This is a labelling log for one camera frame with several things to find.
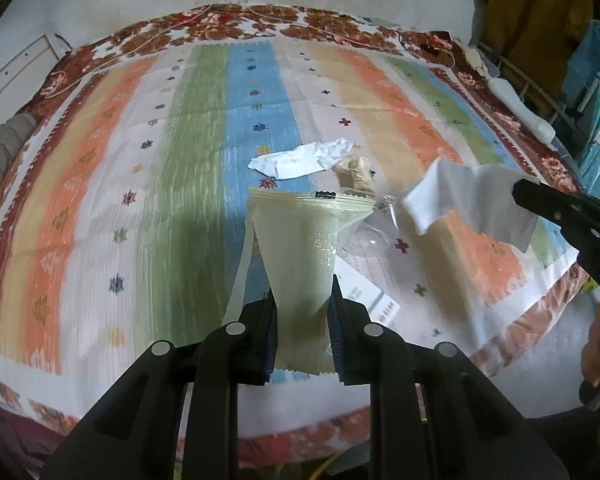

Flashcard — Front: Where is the white folded towel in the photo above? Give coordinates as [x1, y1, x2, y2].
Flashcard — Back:
[487, 77, 557, 145]

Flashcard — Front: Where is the white metal headboard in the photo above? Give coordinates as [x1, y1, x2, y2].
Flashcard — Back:
[0, 34, 76, 121]

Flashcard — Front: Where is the clear plastic wrapper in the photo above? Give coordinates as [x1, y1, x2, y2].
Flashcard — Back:
[337, 187, 406, 261]

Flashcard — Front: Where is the metal bed rail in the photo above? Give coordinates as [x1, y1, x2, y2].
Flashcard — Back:
[472, 42, 588, 161]

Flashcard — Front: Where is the pale green plastic packet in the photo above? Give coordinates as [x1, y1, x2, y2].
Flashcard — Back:
[221, 186, 377, 375]

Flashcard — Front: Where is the white label card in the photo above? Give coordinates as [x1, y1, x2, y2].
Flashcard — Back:
[334, 262, 400, 326]

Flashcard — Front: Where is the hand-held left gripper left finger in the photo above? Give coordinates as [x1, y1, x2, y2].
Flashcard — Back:
[40, 299, 281, 480]

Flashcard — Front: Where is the mustard yellow garment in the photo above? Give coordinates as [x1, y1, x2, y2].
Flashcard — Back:
[472, 0, 595, 111]

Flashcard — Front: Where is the floral red-brown blanket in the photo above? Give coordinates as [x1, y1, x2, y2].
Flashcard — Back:
[0, 4, 600, 471]

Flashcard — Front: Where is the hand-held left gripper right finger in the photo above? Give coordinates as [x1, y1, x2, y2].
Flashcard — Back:
[329, 274, 567, 480]

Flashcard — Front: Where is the striped pastel mat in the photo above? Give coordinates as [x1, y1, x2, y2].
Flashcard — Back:
[0, 37, 588, 441]

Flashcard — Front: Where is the white paper tissue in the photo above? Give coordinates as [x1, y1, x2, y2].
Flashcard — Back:
[401, 156, 541, 252]

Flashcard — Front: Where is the white crumpled paper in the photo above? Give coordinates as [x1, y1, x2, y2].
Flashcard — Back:
[248, 138, 353, 181]

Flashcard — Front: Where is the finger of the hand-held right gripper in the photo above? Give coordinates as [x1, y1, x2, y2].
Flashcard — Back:
[511, 177, 600, 307]

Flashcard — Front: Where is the beige crumpled wrapper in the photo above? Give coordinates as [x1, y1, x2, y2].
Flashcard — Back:
[336, 156, 376, 195]

